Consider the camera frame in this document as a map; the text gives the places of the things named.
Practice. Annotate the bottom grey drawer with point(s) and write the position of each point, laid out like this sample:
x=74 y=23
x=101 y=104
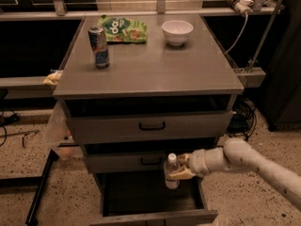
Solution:
x=141 y=198

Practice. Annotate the black metal floor bar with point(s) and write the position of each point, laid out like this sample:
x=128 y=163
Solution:
x=31 y=219

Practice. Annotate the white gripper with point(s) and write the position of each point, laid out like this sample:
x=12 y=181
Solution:
x=198 y=162

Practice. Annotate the grey drawer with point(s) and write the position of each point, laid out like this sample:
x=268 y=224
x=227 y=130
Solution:
x=98 y=160
x=93 y=130
x=141 y=198

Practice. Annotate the clear plastic bottle white cap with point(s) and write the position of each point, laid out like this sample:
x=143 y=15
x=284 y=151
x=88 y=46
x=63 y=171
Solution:
x=171 y=165

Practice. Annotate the blue energy drink can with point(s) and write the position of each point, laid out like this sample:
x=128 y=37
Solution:
x=99 y=47

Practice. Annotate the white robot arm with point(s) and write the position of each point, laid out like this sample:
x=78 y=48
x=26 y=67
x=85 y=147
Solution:
x=237 y=156

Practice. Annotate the grey drawer cabinet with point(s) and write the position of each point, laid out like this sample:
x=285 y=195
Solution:
x=153 y=78

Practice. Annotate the top grey drawer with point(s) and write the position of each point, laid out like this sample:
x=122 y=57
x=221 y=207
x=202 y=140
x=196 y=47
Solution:
x=93 y=130

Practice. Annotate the middle grey drawer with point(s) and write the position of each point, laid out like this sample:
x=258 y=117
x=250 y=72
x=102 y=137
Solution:
x=98 y=160

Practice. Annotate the green chip bag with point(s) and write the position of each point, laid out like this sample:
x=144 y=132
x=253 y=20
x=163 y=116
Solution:
x=124 y=30

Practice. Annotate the clear plastic bag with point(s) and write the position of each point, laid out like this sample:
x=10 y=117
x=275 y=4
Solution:
x=57 y=135

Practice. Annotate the white power strip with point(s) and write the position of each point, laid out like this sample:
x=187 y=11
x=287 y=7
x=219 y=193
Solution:
x=240 y=6

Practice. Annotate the white ceramic bowl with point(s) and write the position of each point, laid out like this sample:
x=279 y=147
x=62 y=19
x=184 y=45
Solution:
x=177 y=32

